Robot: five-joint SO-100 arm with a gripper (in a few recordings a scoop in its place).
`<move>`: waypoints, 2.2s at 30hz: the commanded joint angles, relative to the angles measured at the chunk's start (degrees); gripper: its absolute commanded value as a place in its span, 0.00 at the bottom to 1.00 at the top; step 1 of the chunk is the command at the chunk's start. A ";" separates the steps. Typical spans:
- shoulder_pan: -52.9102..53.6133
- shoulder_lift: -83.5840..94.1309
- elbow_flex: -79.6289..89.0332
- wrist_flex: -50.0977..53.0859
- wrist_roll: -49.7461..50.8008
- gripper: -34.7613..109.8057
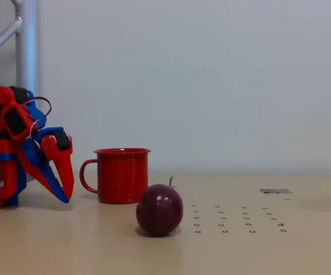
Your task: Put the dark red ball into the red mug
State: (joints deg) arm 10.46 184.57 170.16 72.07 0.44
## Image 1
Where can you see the dark purple plum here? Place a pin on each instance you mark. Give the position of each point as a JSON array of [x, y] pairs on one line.
[[159, 212]]

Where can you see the red speckled enamel mug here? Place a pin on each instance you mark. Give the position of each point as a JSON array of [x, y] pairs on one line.
[[119, 177]]

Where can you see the flat grey metal plate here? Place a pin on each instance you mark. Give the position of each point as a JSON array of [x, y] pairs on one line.
[[275, 190]]

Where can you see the silver metal tube frame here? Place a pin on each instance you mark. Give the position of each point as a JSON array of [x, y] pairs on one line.
[[28, 43]]

